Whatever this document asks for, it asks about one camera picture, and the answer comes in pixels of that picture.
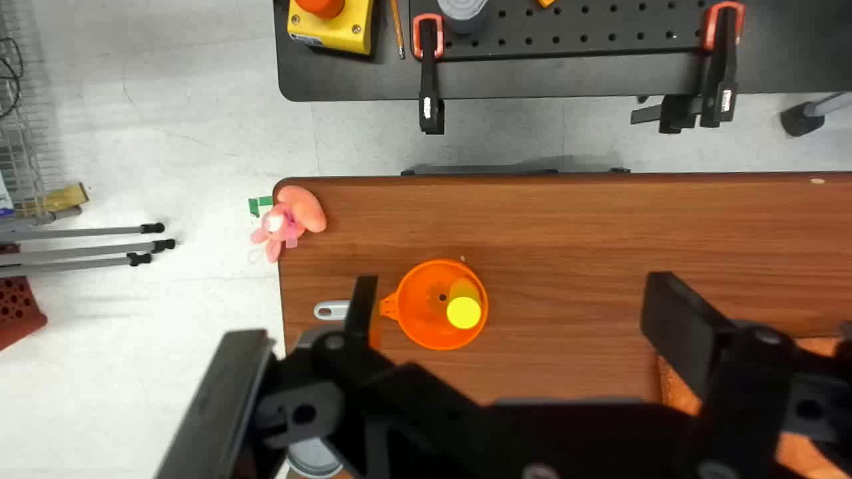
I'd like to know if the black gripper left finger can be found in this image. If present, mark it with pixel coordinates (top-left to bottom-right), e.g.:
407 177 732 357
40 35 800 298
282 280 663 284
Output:
345 274 385 360

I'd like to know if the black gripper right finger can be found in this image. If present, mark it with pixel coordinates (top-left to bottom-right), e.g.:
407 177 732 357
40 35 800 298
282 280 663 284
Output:
643 270 740 400

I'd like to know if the yellow cylinder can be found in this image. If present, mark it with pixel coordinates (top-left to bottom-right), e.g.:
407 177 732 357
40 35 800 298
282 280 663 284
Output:
442 278 487 332

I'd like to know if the pink plush toy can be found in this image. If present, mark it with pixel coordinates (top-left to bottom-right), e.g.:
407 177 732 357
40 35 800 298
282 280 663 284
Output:
247 185 330 266

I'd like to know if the brown wooden table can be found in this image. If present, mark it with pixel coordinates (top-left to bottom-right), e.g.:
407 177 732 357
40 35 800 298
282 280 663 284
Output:
273 173 852 479

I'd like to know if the orange labelled tin can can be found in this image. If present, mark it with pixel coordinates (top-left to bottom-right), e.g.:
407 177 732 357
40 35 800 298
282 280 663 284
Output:
285 436 346 479

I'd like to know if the orange black bar clamp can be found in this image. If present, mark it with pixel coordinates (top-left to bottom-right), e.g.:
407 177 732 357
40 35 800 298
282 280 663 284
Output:
629 0 749 135
410 12 451 138

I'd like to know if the black pegboard table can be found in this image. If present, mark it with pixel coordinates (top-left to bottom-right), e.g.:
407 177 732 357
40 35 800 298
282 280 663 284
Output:
275 0 852 103

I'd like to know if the grey tripod leg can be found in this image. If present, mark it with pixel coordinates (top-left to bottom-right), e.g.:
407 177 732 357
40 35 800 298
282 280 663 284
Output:
0 251 154 274
0 222 168 244
0 238 178 262

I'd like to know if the wooden pencil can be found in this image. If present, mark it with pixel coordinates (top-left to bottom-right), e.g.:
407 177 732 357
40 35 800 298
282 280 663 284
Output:
390 0 407 63

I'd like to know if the yellow box with red button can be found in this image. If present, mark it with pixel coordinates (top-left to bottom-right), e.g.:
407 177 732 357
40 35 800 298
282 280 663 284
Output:
285 0 378 58

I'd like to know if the grey round disc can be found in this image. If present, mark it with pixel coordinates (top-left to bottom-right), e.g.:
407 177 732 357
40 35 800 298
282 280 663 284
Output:
435 0 492 39

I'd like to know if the red-brown perforated object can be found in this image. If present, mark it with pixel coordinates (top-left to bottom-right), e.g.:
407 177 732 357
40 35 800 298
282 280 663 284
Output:
0 274 50 351

